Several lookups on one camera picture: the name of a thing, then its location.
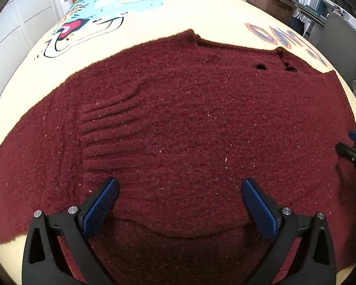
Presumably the dark red knit sweater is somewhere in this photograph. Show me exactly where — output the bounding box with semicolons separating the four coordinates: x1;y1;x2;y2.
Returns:
0;30;356;284

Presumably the grey desk chair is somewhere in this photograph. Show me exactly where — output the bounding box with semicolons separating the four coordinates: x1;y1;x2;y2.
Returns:
308;14;356;97

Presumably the white wardrobe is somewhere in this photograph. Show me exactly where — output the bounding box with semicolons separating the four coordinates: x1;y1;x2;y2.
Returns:
0;0;72;96

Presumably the yellow dinosaur bedspread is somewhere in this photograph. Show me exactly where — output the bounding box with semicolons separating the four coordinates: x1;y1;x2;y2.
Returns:
0;0;356;284

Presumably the black backpack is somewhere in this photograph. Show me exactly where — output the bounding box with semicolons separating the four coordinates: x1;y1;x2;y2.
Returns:
289;16;305;35

